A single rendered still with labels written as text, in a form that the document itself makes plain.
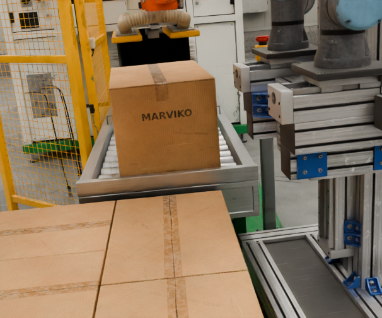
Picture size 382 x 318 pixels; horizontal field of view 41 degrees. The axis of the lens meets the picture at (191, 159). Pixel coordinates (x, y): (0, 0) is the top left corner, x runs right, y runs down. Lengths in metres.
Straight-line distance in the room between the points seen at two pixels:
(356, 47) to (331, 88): 0.12
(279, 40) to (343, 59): 0.53
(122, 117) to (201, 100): 0.30
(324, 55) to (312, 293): 0.89
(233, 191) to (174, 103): 0.41
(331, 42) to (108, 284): 0.87
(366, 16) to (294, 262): 1.14
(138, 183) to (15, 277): 0.65
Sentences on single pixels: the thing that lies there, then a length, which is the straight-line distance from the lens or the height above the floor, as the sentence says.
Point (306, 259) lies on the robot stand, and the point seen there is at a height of 0.21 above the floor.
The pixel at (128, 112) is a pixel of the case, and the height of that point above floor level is 0.85.
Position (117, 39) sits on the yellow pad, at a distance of 1.73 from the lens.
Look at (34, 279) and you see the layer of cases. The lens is 1.52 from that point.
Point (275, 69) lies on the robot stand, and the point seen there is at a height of 0.98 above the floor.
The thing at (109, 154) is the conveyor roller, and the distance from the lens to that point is 2.56.
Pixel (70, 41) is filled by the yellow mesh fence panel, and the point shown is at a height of 1.08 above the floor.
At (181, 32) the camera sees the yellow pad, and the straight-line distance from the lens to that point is 1.74.
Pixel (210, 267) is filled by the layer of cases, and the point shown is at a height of 0.54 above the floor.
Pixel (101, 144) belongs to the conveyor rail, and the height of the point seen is 0.59.
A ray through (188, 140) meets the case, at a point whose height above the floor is 0.72.
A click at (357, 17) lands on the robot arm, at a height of 1.17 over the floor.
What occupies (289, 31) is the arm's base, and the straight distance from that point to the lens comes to 1.90.
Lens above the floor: 1.26
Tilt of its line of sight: 18 degrees down
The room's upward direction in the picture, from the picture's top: 5 degrees counter-clockwise
